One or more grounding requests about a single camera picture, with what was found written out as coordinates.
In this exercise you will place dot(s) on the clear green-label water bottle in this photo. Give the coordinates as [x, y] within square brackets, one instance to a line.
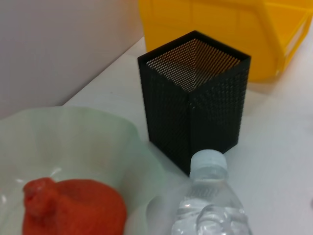
[207, 208]

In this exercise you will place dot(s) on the black mesh pen holder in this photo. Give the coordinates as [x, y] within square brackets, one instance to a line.
[195, 110]

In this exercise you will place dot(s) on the pale green glass fruit plate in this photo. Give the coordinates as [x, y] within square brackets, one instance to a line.
[73, 147]

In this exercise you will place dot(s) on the yellow plastic bin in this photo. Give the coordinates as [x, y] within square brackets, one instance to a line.
[220, 24]

